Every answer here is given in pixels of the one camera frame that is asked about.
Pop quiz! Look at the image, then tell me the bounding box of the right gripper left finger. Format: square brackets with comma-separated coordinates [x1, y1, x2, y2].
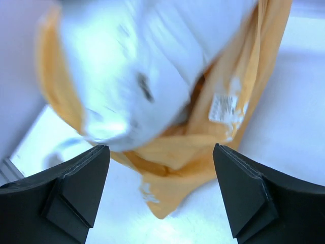
[1, 145, 110, 244]

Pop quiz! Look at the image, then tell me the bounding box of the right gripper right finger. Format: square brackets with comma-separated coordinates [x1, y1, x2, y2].
[213, 144, 324, 244]

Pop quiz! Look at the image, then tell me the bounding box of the orange Mickey Mouse pillowcase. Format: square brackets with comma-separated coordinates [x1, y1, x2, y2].
[36, 1, 292, 219]

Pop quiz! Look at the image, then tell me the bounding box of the white pillow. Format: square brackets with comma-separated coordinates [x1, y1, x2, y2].
[59, 1, 257, 152]

